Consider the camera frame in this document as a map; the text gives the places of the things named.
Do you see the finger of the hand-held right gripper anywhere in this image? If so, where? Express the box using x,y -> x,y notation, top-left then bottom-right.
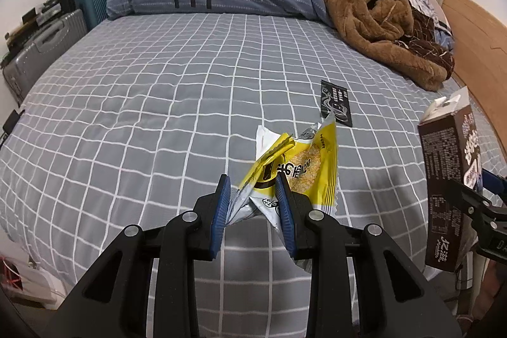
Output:
449,180 -> 494,216
480,169 -> 507,202

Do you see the brown printed cardboard box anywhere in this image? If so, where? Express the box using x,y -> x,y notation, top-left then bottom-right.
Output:
417,86 -> 484,274

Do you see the teal hard suitcase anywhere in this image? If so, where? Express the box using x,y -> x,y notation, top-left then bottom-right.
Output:
73,0 -> 113,32

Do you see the black printed card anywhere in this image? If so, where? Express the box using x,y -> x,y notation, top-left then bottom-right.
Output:
319,80 -> 353,128

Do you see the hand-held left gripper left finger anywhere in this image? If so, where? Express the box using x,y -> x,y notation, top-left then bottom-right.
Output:
42,174 -> 231,338

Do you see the wooden headboard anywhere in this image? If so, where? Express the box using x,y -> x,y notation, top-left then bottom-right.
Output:
440,0 -> 507,149

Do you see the grey checked bed sheet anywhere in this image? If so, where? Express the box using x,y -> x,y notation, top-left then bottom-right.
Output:
0,11 -> 500,338

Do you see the white plastic box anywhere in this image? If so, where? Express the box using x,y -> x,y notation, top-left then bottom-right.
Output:
0,255 -> 66,309

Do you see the grey hard suitcase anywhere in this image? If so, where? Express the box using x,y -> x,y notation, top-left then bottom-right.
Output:
2,9 -> 88,103

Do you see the yellow snack wrapper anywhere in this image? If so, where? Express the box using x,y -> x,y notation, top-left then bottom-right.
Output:
230,112 -> 340,275

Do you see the brown fleece blanket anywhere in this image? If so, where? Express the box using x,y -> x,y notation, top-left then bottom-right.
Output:
312,0 -> 455,91

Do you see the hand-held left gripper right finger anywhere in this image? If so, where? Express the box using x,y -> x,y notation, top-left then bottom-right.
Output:
274,172 -> 464,338

